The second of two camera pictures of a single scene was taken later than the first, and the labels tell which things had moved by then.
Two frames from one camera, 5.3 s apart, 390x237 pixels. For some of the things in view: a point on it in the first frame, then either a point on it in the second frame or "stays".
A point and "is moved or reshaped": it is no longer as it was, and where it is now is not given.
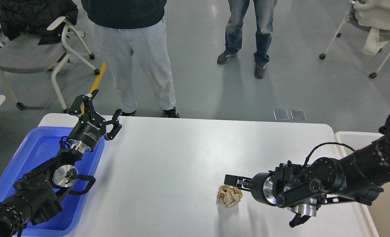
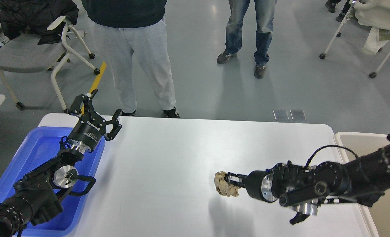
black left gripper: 87,134 stays
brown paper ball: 230,196 is moved or reshaped
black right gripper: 261,185 stays
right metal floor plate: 298,114 stays
